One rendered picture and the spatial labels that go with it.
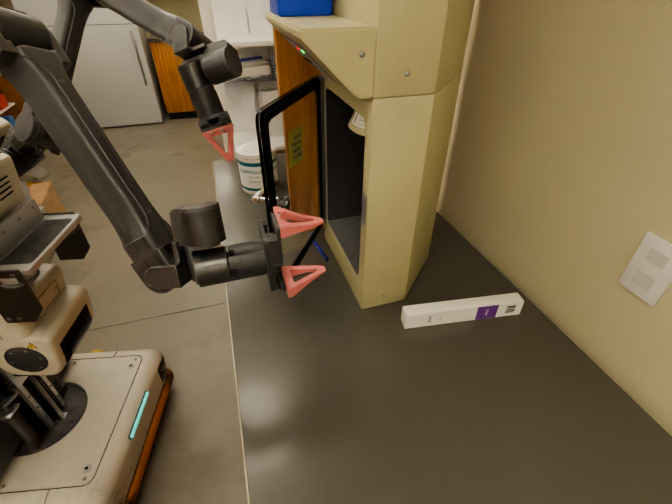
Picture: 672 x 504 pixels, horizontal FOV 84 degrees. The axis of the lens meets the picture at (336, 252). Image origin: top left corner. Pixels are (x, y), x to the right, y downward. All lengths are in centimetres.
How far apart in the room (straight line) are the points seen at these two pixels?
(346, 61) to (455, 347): 59
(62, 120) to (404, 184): 54
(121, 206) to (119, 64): 502
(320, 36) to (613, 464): 80
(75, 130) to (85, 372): 136
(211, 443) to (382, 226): 132
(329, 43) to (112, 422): 145
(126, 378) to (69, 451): 29
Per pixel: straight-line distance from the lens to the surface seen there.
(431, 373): 79
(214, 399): 193
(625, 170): 85
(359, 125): 78
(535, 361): 89
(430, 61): 68
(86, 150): 64
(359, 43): 62
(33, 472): 171
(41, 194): 353
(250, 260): 58
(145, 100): 567
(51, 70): 69
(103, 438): 165
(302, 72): 99
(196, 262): 59
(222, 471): 176
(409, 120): 68
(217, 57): 85
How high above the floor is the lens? 157
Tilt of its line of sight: 36 degrees down
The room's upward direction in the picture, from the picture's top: straight up
